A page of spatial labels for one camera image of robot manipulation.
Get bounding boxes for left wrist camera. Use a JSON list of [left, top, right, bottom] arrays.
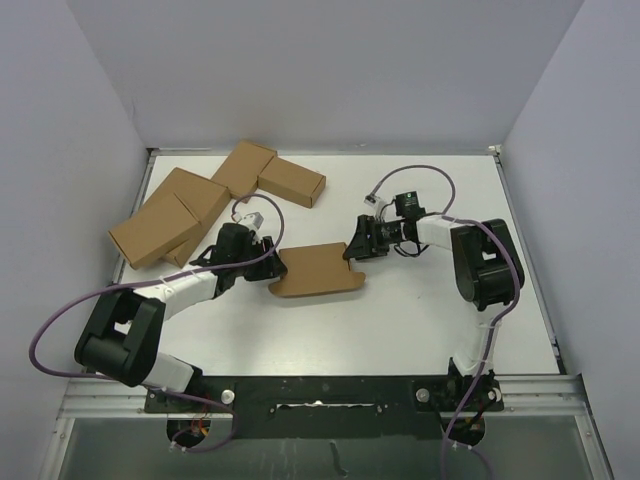
[[232, 212, 264, 232]]

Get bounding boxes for cardboard box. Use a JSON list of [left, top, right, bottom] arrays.
[[258, 157, 326, 209], [211, 140, 277, 200], [268, 242, 366, 298], [140, 167, 231, 268], [108, 194, 200, 270]]

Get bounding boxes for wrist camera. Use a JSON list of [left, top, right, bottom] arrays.
[[232, 212, 264, 232], [364, 193, 388, 220]]

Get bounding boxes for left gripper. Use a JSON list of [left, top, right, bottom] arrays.
[[233, 235, 286, 281]]

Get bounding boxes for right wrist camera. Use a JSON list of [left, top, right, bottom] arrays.
[[364, 193, 388, 220]]

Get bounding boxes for aluminium table frame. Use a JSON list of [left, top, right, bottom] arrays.
[[39, 145, 614, 480]]

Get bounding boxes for folded cardboard box front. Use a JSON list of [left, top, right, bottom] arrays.
[[108, 194, 200, 270]]

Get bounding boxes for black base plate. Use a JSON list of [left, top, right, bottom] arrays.
[[144, 366, 504, 446]]

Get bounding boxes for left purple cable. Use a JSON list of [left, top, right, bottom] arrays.
[[28, 193, 287, 454]]

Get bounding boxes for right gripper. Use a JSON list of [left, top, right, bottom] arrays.
[[343, 215, 405, 260]]

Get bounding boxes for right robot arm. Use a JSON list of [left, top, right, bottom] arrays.
[[343, 191, 525, 409]]

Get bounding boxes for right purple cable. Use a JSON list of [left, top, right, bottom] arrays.
[[367, 164, 521, 480]]

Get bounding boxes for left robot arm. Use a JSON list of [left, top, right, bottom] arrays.
[[74, 223, 288, 411]]

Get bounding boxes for purple cable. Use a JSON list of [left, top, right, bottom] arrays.
[[28, 193, 287, 454], [367, 164, 521, 480]]

